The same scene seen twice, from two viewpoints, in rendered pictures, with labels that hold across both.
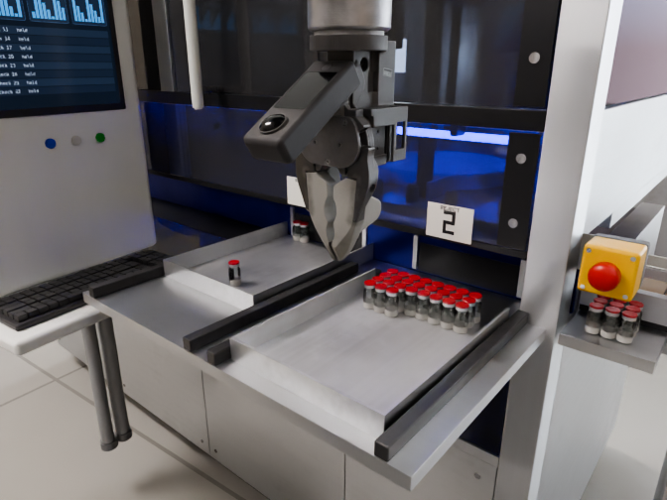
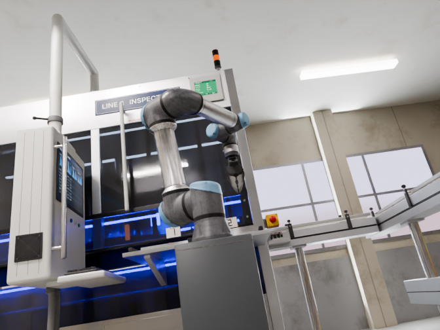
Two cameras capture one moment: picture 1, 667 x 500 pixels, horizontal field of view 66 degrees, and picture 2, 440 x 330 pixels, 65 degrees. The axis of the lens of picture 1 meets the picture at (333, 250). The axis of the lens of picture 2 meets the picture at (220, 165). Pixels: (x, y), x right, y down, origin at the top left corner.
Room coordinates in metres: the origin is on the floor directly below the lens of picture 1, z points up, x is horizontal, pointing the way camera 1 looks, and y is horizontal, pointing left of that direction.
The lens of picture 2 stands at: (-0.74, 1.09, 0.61)
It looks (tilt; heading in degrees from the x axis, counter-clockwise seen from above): 21 degrees up; 321
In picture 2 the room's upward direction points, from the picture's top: 9 degrees counter-clockwise
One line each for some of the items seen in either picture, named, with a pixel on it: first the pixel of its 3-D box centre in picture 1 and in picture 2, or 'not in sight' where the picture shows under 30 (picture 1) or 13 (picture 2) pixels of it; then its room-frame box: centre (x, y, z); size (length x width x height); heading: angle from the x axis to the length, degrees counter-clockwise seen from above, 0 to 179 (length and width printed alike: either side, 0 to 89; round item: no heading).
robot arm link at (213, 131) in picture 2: not in sight; (219, 131); (0.46, 0.08, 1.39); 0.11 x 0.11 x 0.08; 16
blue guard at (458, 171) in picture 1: (164, 139); (90, 234); (1.37, 0.45, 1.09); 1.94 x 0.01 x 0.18; 50
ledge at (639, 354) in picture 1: (614, 334); (278, 242); (0.71, -0.44, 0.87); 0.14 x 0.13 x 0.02; 140
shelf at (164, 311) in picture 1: (312, 307); (201, 249); (0.81, 0.04, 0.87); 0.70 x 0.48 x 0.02; 50
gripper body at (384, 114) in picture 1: (352, 104); (234, 165); (0.51, -0.02, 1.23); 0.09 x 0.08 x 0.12; 140
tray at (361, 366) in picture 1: (377, 332); (232, 238); (0.67, -0.07, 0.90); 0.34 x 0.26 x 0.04; 140
